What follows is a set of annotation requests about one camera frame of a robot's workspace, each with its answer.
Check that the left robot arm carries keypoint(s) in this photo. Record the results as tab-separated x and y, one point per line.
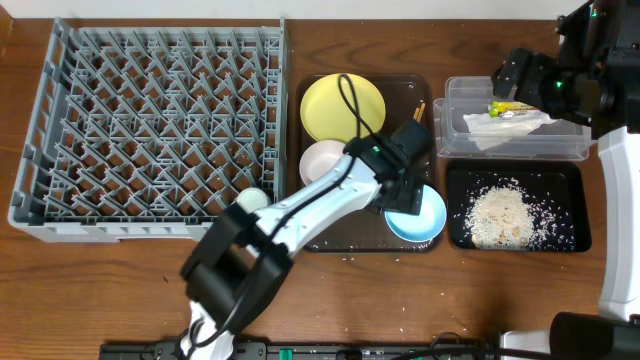
238	266

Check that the green snack wrapper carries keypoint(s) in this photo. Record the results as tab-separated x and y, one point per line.
510	108

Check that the wooden chopstick right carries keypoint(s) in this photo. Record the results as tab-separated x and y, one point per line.
423	106

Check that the yellow plate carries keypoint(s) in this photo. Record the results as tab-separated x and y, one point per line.
325	116

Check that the dark brown serving tray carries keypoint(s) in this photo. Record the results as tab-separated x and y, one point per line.
366	231

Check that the clear plastic bin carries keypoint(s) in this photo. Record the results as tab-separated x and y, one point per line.
465	127

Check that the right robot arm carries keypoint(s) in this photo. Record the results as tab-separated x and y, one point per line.
606	33

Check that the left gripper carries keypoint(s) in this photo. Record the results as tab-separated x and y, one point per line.
405	195

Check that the light blue bowl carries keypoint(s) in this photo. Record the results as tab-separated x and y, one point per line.
426	225

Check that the white cup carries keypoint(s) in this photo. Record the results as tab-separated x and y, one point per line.
252	199

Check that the white paper napkin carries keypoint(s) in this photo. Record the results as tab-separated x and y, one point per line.
487	132

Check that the black waste tray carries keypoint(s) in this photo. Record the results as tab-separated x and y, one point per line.
561	179

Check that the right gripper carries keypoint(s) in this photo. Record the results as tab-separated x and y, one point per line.
539	67

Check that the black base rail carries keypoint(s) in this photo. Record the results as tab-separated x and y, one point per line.
165	350

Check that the grey plastic dish rack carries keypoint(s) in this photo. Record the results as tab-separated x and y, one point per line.
151	132

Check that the spilled rice pile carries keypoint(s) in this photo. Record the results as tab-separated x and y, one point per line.
505	213

